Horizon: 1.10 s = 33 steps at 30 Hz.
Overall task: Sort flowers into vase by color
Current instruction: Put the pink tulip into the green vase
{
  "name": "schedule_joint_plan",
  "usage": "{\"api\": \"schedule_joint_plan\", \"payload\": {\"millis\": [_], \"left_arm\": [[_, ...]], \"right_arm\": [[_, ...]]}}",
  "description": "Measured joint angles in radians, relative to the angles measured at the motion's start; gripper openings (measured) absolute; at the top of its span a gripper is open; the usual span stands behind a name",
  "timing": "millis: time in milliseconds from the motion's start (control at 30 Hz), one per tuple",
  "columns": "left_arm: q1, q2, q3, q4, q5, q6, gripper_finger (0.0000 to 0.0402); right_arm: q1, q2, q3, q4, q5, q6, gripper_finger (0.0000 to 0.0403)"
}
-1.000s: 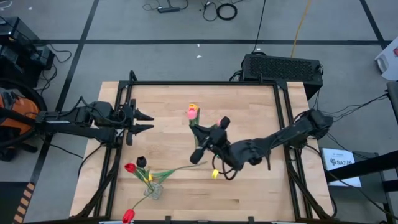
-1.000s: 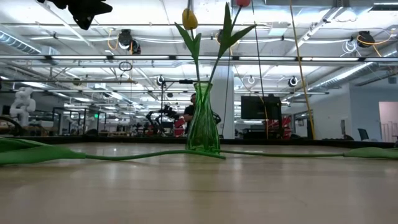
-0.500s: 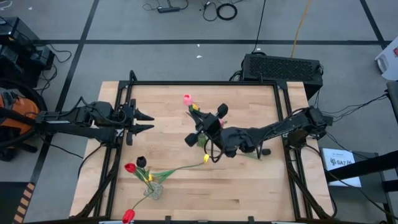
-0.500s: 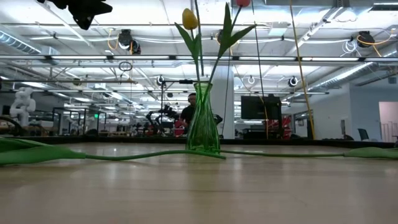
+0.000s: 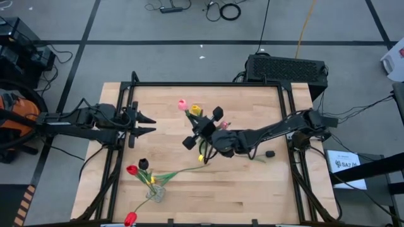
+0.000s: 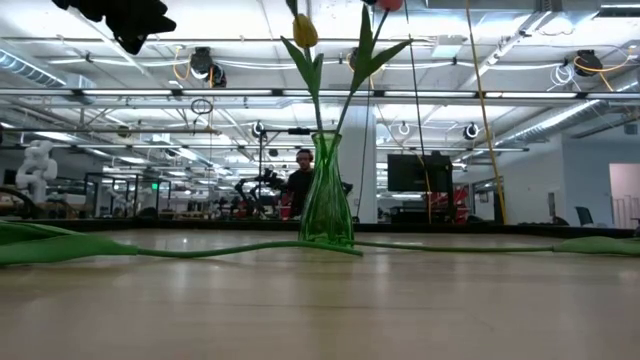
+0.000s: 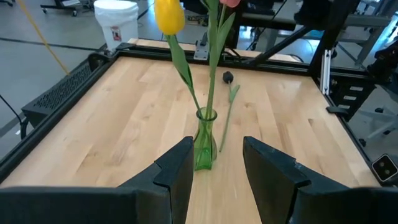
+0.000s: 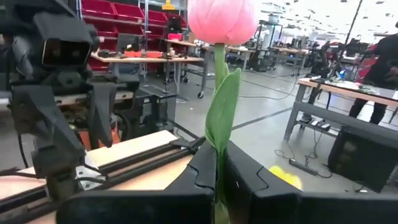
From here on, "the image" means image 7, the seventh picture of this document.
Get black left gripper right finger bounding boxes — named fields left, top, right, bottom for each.
left=243, top=136, right=398, bottom=224

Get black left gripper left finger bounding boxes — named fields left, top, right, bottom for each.
left=0, top=136, right=195, bottom=224

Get black artificial tulip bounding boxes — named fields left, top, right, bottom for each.
left=218, top=70, right=241, bottom=153

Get pink artificial tulip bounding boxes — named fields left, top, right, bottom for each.
left=203, top=0, right=242, bottom=121

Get yellow artificial tulip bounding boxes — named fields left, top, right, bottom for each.
left=154, top=0, right=205, bottom=121

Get green glass vase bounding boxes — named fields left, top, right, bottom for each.
left=193, top=107, right=218, bottom=171

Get black perforated panel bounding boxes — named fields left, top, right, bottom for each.
left=21, top=52, right=105, bottom=128

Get silver aluminium extrusion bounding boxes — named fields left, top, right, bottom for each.
left=320, top=49, right=333, bottom=96

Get white plastic bucket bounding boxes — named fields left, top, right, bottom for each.
left=93, top=0, right=139, bottom=52

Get table-level camera box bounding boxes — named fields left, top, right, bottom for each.
left=371, top=154, right=398, bottom=183

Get black frame post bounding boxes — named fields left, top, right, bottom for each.
left=306, top=0, right=361, bottom=77

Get black diagonal frame strut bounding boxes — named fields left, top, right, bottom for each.
left=245, top=26, right=313, bottom=65

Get black table frame rim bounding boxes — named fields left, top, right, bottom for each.
left=0, top=42, right=398, bottom=187

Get yellow hanging cable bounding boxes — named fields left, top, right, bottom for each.
left=16, top=0, right=72, bottom=76

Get grey metal bracket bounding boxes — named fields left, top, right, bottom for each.
left=193, top=39, right=210, bottom=61

